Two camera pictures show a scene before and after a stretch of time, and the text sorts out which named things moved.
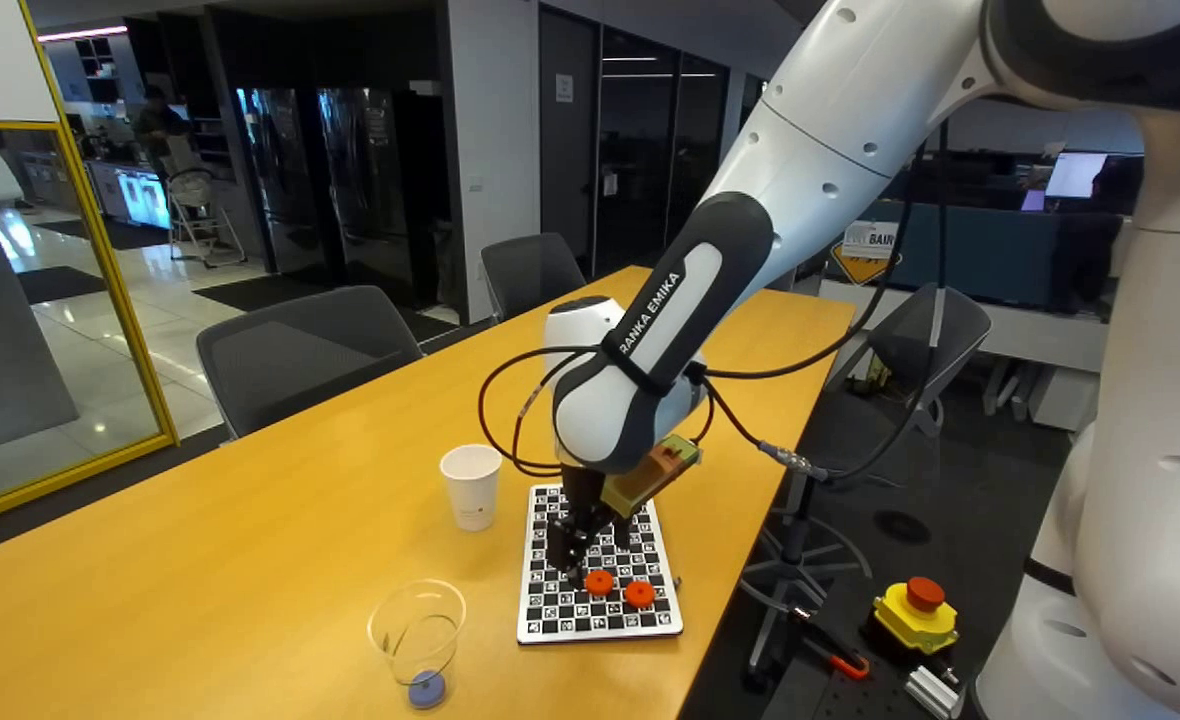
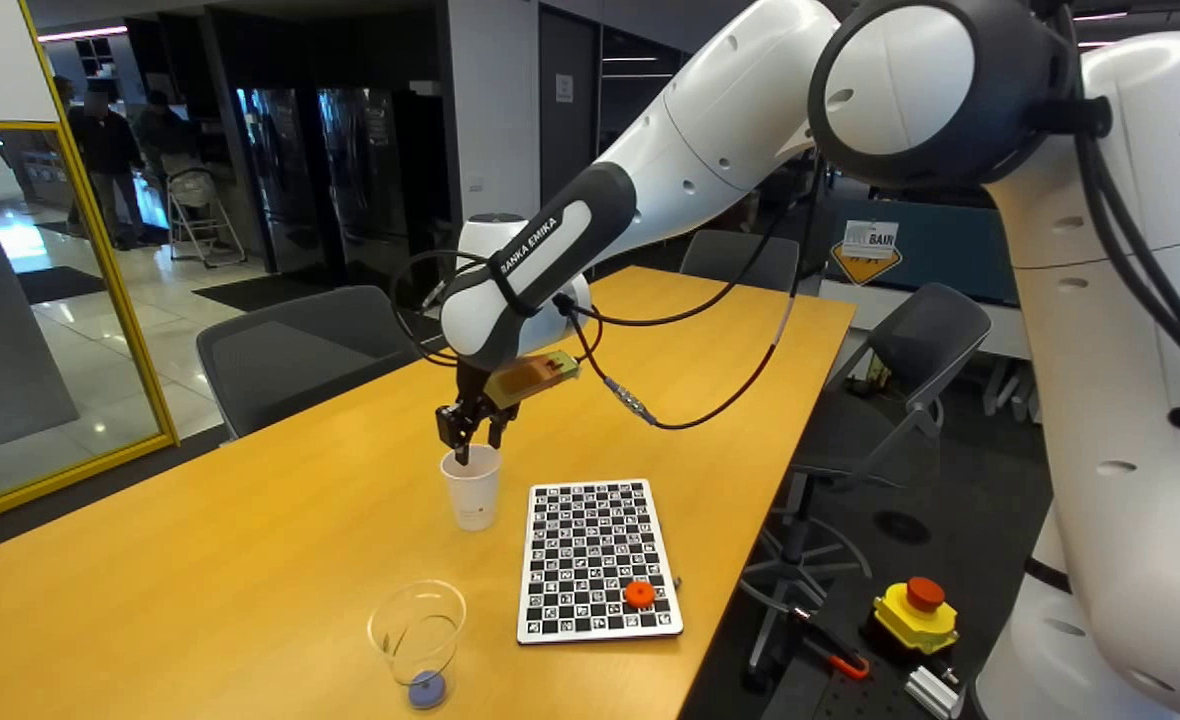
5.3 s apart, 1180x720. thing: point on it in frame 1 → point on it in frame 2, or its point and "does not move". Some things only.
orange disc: x=637 y=593 does not move
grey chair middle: x=284 y=353 does not move
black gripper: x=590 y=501 → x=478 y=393
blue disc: x=425 y=689 does not move
